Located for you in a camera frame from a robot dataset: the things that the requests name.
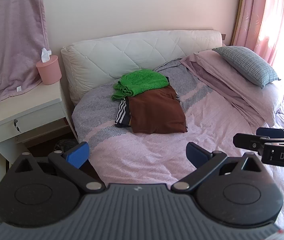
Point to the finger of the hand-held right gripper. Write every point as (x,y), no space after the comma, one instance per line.
(247,140)
(269,131)

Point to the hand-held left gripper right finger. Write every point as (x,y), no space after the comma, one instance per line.
(195,153)

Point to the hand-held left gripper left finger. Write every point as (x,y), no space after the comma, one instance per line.
(78,153)

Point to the green knitted sweater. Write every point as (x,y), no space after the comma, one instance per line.
(142,80)

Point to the dark grey basket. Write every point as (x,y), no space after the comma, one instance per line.
(64,144)

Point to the pink pillow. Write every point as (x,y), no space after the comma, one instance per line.
(259,97)

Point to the bed with pink-grey blanket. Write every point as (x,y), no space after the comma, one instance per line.
(157,155)

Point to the brown folded garment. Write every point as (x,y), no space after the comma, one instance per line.
(157,110)

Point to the black white-striped garment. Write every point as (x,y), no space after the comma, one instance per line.
(122,113)

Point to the drawer keys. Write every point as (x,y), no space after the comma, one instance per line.
(16,123)

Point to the folded mauve sheet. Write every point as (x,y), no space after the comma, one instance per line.
(212,80)

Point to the grey checkered pillow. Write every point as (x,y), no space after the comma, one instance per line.
(247,63)

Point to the white nightstand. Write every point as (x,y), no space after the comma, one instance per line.
(24,105)

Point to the pink round tissue box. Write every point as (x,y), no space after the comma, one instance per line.
(49,71)

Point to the white tissue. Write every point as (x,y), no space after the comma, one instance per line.
(45,56)

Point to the white quilted headboard cushion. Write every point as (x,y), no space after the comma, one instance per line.
(132,50)

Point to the pink curtain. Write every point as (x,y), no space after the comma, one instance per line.
(257,10)

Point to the mauve hanging towel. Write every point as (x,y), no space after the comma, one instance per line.
(14,30)

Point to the wooden window frame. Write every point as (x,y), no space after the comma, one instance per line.
(239,10)

